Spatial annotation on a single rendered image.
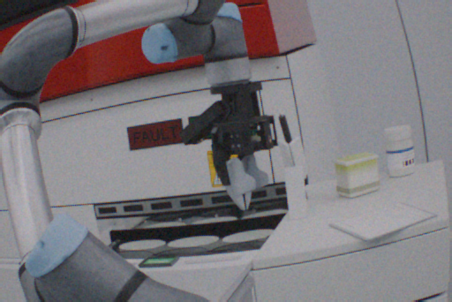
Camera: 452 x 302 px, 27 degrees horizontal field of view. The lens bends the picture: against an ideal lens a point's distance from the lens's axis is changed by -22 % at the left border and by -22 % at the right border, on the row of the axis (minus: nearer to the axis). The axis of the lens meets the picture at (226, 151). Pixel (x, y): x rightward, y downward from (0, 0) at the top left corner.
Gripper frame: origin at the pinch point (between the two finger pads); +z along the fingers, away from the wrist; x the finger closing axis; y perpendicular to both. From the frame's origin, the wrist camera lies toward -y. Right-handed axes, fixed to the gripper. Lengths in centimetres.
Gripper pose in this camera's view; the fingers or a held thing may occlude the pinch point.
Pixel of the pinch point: (240, 202)
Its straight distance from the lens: 195.9
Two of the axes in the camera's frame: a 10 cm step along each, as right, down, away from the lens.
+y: 7.6, -0.5, -6.5
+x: 6.3, -1.9, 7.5
